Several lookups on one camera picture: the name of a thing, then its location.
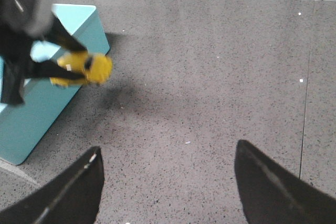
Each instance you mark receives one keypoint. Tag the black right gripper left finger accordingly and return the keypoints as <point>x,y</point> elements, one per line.
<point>71,197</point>

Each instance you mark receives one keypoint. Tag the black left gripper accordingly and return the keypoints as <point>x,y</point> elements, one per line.
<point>22,22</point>

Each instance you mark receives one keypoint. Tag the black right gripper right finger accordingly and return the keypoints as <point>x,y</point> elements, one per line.
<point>271,194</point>

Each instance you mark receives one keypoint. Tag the yellow toy beetle car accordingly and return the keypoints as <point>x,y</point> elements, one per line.
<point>96,68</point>

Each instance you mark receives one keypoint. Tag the light blue storage box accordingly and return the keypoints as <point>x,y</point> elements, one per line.
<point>23,126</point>

